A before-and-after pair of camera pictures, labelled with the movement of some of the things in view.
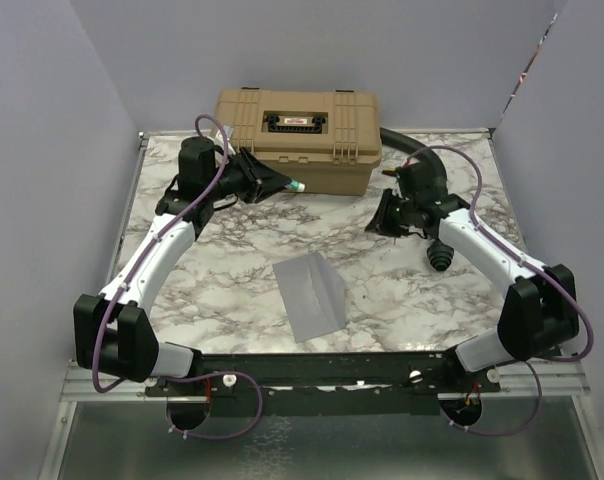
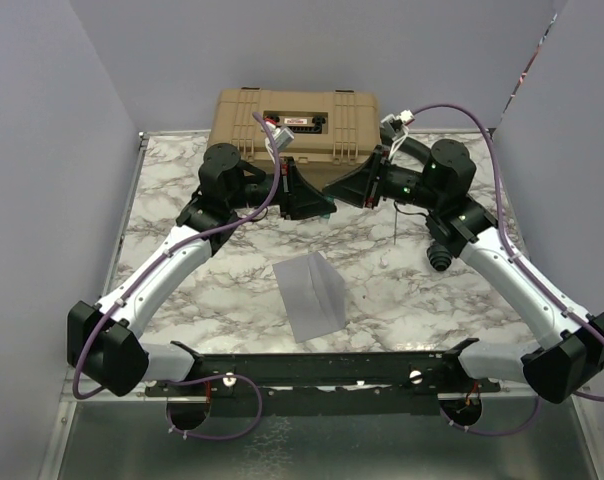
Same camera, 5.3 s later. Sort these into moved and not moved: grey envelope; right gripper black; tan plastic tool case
Moved: right gripper black
Not moved: grey envelope; tan plastic tool case
